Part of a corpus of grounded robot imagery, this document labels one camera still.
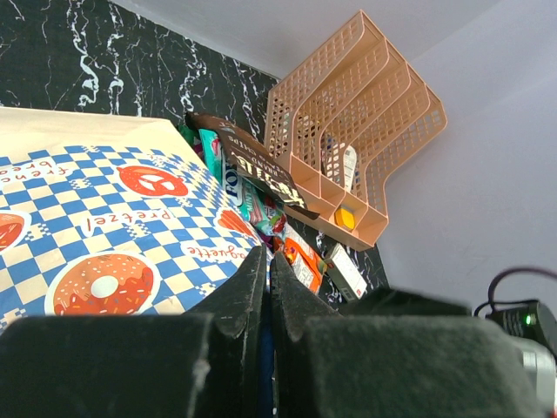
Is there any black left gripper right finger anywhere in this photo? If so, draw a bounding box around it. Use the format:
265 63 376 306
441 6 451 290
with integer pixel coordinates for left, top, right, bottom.
271 254 544 417

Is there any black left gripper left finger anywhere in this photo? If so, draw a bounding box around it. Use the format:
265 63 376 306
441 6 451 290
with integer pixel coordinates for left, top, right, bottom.
1 246 266 417

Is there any orange candy packet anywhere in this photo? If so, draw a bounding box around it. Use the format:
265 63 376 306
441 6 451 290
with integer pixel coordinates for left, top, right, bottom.
273 225 327 294

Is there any teal Fox's candy bag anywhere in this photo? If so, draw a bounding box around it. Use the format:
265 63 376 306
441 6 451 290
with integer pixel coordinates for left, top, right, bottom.
198 129 287 239

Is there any blue checkered paper bag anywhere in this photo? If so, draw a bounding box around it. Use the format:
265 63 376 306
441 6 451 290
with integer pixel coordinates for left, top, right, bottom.
1 107 262 336

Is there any brown chocolate snack bag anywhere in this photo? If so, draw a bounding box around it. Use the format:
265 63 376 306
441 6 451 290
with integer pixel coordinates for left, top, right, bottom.
185 111 319 219

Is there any green snack bag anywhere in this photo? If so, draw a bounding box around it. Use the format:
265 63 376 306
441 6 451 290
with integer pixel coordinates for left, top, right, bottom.
178 125 203 154

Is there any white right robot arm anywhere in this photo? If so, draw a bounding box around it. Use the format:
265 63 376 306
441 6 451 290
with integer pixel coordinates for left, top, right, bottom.
339 287 556 413

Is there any white box with red logo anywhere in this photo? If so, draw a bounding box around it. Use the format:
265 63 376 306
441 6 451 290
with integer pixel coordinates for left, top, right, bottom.
325 244 367 302

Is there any yellow sticky note block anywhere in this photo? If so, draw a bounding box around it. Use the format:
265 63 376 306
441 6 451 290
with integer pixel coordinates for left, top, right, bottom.
334 206 356 231

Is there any white labelled card pack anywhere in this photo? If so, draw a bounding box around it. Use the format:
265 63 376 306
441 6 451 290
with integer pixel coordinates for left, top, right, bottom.
343 145 358 192

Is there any pink desk organizer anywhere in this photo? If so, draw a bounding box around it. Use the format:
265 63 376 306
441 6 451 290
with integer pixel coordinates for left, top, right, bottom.
265 11 447 251

